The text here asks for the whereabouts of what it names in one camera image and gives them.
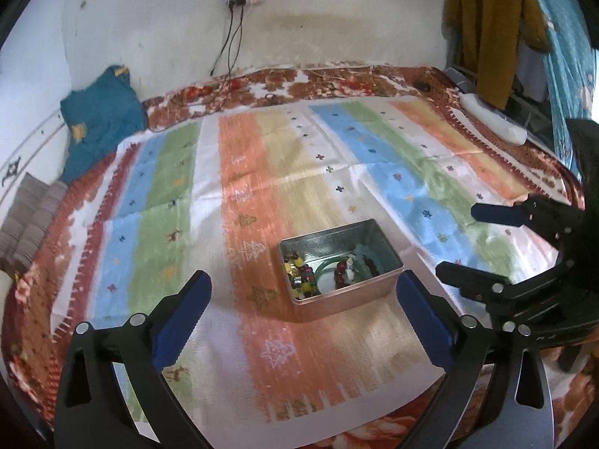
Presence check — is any black cable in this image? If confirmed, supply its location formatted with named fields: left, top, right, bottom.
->
left=208, top=2, right=237, bottom=80
left=215, top=2, right=246, bottom=113

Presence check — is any blue patterned cloth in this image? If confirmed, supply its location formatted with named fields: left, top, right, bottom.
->
left=529, top=0, right=596, bottom=169

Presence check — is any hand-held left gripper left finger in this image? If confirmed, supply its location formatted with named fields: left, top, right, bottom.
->
left=55, top=270, right=211, bottom=449

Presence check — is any grey striped folded cloth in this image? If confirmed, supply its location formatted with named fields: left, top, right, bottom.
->
left=0, top=172, right=69, bottom=267

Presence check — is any dark red bead bracelet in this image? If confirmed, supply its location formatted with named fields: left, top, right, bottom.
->
left=333, top=259, right=377, bottom=291

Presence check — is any striped pastel woven mat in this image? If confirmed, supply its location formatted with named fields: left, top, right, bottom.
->
left=49, top=96, right=586, bottom=445

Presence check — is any multicoloured glass bead bracelet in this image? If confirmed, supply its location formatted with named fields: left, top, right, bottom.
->
left=292, top=261, right=320, bottom=291

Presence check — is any light blue bead bracelet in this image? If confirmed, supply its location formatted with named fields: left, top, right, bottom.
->
left=349, top=243, right=383, bottom=282

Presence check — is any green jade bangle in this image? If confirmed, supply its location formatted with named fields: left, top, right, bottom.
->
left=314, top=257, right=370, bottom=296

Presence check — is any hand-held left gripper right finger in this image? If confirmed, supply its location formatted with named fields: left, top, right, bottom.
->
left=398, top=270, right=555, bottom=449

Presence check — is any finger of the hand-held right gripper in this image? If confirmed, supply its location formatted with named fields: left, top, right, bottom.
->
left=472, top=202, right=529, bottom=227
left=435, top=262, right=513, bottom=305

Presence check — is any yellow and dark bead bracelet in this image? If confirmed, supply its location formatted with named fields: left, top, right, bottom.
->
left=283, top=253, right=325, bottom=301

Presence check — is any mustard yellow garment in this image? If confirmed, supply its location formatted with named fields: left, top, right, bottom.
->
left=444, top=0, right=550, bottom=110

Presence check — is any teal shirt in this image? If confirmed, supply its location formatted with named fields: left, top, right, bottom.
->
left=60, top=65, right=148, bottom=183

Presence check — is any white rolled bolster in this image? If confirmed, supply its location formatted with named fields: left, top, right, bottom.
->
left=459, top=92, right=529, bottom=145

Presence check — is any silver metal tin box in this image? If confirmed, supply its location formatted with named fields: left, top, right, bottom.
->
left=278, top=218, right=404, bottom=323

